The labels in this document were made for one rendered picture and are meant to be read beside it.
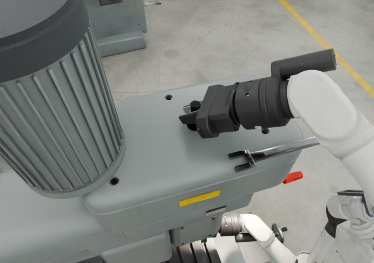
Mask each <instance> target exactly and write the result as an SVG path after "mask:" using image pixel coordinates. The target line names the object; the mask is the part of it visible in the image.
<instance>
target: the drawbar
mask: <svg viewBox="0 0 374 263"><path fill-rule="evenodd" d="M200 106H201V105H200V102H199V101H196V100H194V101H192V102H191V103H190V112H194V111H197V110H198V108H200ZM190 130H192V131H196V130H197V127H196V124H190Z"/></svg>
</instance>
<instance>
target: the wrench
mask: <svg viewBox="0 0 374 263"><path fill-rule="evenodd" d="M316 145H320V143H319V142H318V140H317V139H316V138H315V136H312V137H308V138H304V139H301V140H297V141H293V142H290V143H285V144H282V145H279V146H275V147H271V148H267V149H264V150H260V151H256V152H252V153H249V151H248V150H241V151H238V152H233V153H230V154H228V157H229V159H230V160H232V159H235V158H239V157H243V156H244V157H245V159H246V161H247V163H245V164H242V165H239V166H236V167H235V168H234V170H235V172H236V173H237V172H241V171H245V170H248V169H251V168H253V167H256V164H255V162H258V161H262V160H266V159H268V158H272V157H276V156H280V155H283V154H286V153H290V152H294V151H298V150H302V149H304V148H309V147H312V146H316Z"/></svg>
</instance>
